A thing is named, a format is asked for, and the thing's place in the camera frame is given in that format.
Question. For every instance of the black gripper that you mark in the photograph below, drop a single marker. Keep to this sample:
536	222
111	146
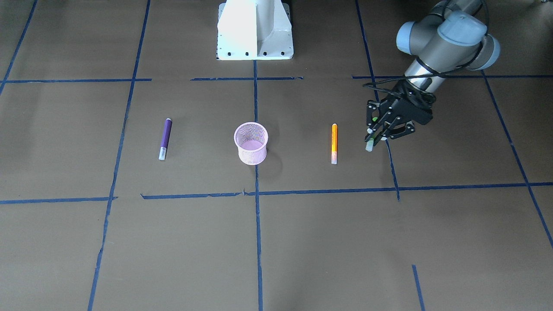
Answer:
395	105

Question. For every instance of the green highlighter pen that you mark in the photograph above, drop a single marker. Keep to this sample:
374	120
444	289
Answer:
370	140

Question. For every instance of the orange highlighter pen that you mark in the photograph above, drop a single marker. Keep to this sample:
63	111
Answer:
334	137

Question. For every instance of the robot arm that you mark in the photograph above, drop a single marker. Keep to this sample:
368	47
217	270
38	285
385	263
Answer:
454	36

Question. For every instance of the pink mesh pen holder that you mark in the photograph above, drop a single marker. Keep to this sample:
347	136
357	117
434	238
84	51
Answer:
251	139

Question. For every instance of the purple marker pen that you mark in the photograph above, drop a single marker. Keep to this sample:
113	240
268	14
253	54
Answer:
165	139

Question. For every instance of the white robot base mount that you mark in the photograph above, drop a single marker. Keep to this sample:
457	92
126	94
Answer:
254	30

